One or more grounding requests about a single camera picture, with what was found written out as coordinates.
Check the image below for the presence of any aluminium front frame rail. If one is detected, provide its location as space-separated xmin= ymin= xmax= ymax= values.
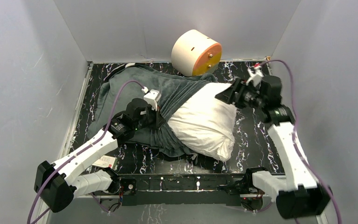
xmin=41 ymin=175 xmax=321 ymax=200

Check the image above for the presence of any aluminium left frame rail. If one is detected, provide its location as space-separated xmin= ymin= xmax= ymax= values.
xmin=55 ymin=61 xmax=94 ymax=161

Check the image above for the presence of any white orange cylindrical drum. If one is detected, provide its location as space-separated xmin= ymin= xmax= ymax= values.
xmin=171 ymin=29 xmax=222 ymax=77

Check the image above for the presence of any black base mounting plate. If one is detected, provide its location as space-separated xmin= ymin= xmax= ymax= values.
xmin=121 ymin=174 xmax=264 ymax=210

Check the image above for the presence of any grey plush pillowcase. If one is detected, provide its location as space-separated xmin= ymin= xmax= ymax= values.
xmin=86 ymin=63 xmax=217 ymax=157

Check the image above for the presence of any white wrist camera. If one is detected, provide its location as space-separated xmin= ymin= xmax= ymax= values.
xmin=246 ymin=63 xmax=264 ymax=87
xmin=142 ymin=86 xmax=161 ymax=111

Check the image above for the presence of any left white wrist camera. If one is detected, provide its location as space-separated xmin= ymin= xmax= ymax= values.
xmin=142 ymin=86 xmax=161 ymax=111

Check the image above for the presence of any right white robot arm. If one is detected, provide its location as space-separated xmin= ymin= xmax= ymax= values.
xmin=215 ymin=76 xmax=330 ymax=219

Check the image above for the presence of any white pillow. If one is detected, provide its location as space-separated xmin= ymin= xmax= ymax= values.
xmin=168 ymin=83 xmax=236 ymax=162

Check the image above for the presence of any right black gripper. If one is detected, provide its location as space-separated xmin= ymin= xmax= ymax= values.
xmin=213 ymin=77 xmax=264 ymax=110

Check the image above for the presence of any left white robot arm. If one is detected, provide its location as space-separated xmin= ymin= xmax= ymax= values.
xmin=34 ymin=96 xmax=165 ymax=213

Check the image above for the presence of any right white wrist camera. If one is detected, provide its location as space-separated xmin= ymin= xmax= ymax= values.
xmin=246 ymin=63 xmax=264 ymax=87

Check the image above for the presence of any white labelled power box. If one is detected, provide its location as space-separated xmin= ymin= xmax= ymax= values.
xmin=92 ymin=155 xmax=117 ymax=170

